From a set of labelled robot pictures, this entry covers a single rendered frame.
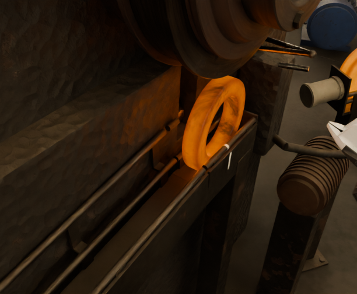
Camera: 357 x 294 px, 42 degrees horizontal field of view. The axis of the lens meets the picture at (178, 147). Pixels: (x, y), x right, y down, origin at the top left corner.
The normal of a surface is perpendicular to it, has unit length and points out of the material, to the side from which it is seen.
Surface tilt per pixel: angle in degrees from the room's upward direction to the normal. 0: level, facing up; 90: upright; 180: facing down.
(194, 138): 74
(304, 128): 0
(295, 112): 0
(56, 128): 0
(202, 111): 47
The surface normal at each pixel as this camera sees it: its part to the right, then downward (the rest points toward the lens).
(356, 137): -0.59, 0.44
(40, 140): 0.05, -0.79
